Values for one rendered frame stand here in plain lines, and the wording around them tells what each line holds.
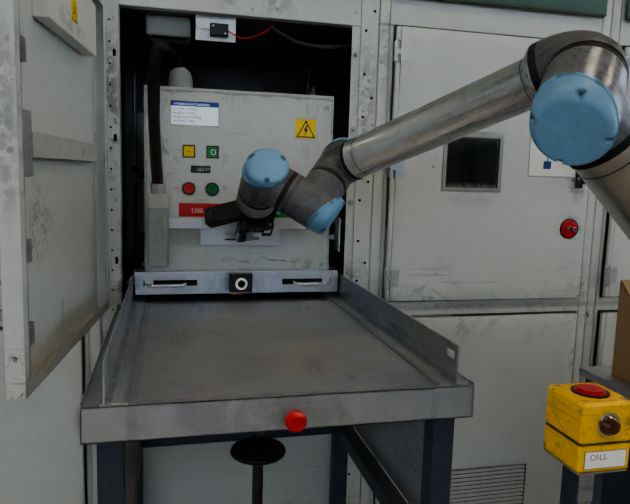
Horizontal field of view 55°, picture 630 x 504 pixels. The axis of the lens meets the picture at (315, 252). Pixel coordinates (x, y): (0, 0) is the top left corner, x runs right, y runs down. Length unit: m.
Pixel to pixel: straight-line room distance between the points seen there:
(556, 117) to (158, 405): 0.70
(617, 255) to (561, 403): 1.16
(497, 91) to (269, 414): 0.65
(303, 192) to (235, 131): 0.43
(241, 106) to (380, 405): 0.91
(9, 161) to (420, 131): 0.70
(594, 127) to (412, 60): 0.86
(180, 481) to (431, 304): 0.84
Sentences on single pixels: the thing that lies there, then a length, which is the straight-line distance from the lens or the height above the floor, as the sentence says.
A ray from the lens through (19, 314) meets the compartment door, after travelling 0.99.
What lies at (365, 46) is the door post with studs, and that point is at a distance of 1.67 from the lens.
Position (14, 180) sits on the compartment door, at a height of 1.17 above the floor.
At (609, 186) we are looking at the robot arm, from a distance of 0.98.
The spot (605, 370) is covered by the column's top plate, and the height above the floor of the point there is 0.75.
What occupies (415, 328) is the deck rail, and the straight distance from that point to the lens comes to 1.19.
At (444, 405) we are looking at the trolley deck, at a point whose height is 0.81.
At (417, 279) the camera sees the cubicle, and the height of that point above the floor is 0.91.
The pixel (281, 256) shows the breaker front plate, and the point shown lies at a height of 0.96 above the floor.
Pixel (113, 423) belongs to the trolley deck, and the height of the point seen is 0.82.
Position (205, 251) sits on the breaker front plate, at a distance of 1.62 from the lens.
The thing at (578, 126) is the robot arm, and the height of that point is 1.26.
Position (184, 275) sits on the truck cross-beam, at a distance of 1.62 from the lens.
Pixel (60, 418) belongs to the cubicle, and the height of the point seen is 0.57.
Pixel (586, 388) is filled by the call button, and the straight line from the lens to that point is 0.93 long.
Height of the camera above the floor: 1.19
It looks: 7 degrees down
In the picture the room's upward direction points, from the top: 2 degrees clockwise
